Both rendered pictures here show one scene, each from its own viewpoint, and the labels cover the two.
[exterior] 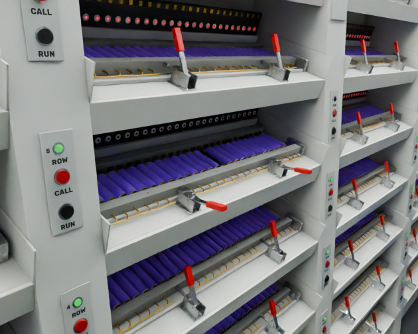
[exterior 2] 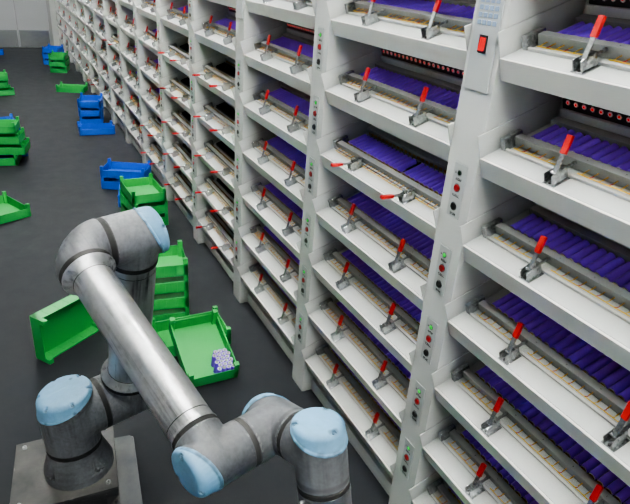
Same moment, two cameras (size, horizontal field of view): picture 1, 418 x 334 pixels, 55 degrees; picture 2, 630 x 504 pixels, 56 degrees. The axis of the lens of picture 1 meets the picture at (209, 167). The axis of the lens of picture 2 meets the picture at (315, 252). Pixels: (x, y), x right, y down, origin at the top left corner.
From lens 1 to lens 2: 1.92 m
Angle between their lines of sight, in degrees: 100
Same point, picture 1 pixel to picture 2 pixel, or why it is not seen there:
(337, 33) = (473, 104)
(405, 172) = not seen: outside the picture
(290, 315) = (406, 344)
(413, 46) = not seen: outside the picture
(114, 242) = (327, 154)
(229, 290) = (363, 243)
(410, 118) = not seen: outside the picture
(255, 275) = (377, 255)
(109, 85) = (347, 88)
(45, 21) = (319, 56)
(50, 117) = (316, 90)
